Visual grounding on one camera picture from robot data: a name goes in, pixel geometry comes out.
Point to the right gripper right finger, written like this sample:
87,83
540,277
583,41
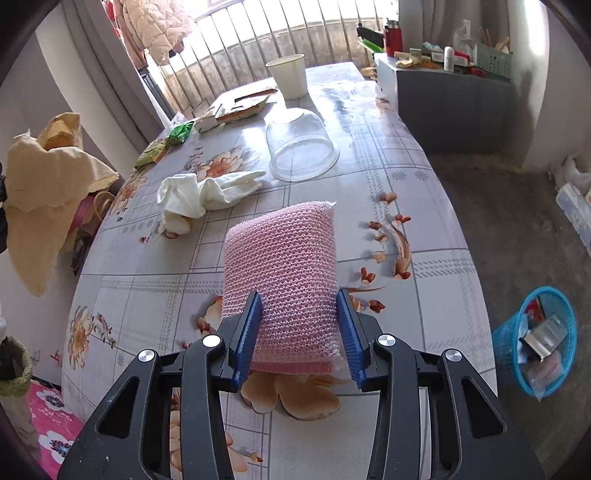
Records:
472,436

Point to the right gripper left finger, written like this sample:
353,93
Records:
127,435

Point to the pink knitted cloth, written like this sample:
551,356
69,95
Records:
288,258

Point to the yellow cloth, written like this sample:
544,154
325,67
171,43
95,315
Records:
47,178

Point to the blue plastic trash basket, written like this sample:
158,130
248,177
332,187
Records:
536,379

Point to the pink floral floor mat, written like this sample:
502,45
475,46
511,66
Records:
56,425

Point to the green woven basket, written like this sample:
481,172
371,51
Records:
16,368

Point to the floral tablecloth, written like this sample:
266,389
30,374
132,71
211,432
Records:
400,250

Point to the red paper gift bag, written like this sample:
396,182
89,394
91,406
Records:
95,207

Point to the toilet paper pack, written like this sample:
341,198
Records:
577,210

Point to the green pale snack packet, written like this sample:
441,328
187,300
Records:
153,153

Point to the small green snack packet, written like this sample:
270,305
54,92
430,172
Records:
179,133

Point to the grey side cabinet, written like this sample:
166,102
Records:
448,113

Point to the small white box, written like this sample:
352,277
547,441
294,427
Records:
205,122

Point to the clear plastic dome lid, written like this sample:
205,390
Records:
300,147

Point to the brown torn cardboard packet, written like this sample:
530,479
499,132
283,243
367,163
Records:
231,108

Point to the green perforated utensil holder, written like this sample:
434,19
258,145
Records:
493,61

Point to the white paper cup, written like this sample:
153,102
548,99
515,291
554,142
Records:
289,74

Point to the red thermos bottle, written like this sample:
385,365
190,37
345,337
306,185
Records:
393,37

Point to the pink quilted jacket hanging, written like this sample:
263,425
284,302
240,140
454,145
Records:
158,27

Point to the grey curtain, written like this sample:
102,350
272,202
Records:
436,21

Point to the grey cable packaging box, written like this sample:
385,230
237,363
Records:
537,340

